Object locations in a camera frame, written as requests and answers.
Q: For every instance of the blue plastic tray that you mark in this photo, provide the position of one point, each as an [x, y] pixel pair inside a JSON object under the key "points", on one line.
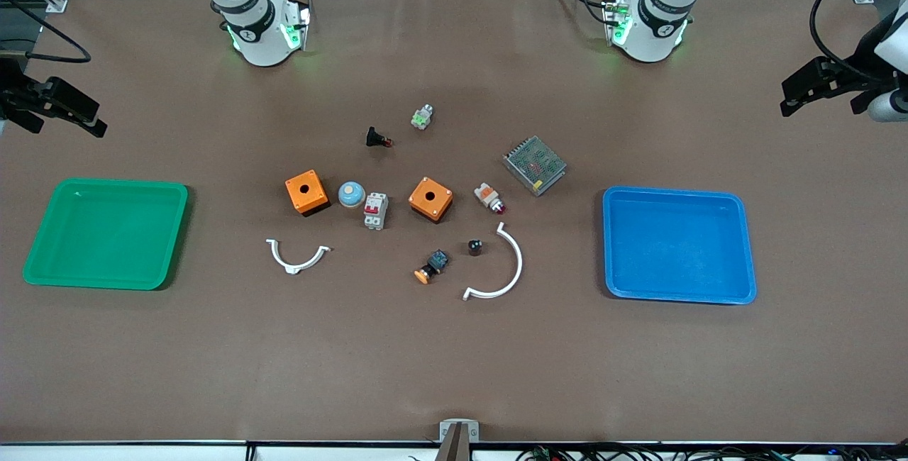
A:
{"points": [[677, 245]]}

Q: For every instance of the green silver push button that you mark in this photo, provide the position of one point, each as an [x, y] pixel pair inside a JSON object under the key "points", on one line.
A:
{"points": [[423, 117]]}

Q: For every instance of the orange button box with hole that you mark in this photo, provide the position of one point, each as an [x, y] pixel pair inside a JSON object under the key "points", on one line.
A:
{"points": [[306, 192], [430, 198]]}

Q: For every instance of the blue dome buzzer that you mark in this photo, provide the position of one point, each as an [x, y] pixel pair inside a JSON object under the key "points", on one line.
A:
{"points": [[351, 194]]}

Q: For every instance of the grey metal camera bracket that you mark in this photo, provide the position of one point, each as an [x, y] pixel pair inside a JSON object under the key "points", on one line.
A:
{"points": [[459, 432]]}

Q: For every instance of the black cylindrical capacitor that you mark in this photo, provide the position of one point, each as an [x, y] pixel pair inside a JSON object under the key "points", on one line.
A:
{"points": [[474, 247]]}

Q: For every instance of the large white curved clamp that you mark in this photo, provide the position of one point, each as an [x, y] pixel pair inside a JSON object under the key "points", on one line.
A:
{"points": [[514, 269]]}

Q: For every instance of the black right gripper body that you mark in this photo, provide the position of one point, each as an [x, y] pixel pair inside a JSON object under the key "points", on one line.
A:
{"points": [[21, 97]]}

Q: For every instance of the black red indicator lamp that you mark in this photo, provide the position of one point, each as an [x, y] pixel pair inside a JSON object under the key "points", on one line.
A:
{"points": [[376, 137]]}

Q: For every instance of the small white curved clamp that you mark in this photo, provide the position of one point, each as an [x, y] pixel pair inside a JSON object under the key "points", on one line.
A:
{"points": [[294, 264]]}

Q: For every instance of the green plastic tray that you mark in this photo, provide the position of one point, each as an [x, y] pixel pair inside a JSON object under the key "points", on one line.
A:
{"points": [[106, 234]]}

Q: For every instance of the red orange white indicator lamp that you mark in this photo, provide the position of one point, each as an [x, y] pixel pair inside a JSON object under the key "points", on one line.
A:
{"points": [[488, 196]]}

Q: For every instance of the orange push button blue block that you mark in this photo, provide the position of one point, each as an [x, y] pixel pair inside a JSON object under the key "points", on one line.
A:
{"points": [[433, 266]]}

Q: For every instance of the brown table mat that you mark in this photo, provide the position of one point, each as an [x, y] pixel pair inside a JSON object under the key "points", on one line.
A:
{"points": [[454, 362]]}

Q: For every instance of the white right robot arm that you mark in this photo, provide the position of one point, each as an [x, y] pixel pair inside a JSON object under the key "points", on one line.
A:
{"points": [[262, 28]]}

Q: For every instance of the metal mesh power supply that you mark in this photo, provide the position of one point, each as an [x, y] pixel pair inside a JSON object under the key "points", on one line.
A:
{"points": [[535, 164]]}

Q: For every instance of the white red circuit breaker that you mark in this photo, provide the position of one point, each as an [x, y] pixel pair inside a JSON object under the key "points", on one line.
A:
{"points": [[376, 210]]}

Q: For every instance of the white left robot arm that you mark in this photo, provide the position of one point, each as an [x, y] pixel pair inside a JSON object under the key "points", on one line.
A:
{"points": [[649, 25]]}

